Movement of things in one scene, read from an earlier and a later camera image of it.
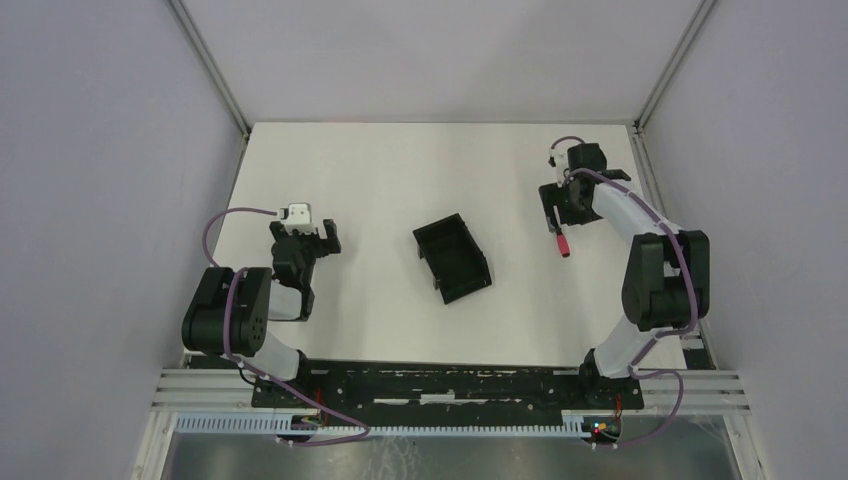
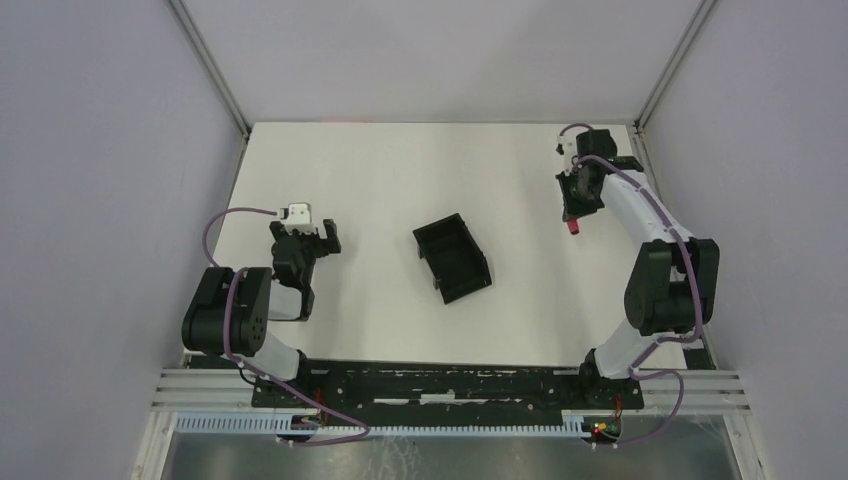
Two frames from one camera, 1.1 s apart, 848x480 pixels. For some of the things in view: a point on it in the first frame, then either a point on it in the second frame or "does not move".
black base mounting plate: (450, 386) does not move
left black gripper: (332, 245) does not move
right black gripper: (552, 195) -> (574, 210)
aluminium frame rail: (669, 391) does not move
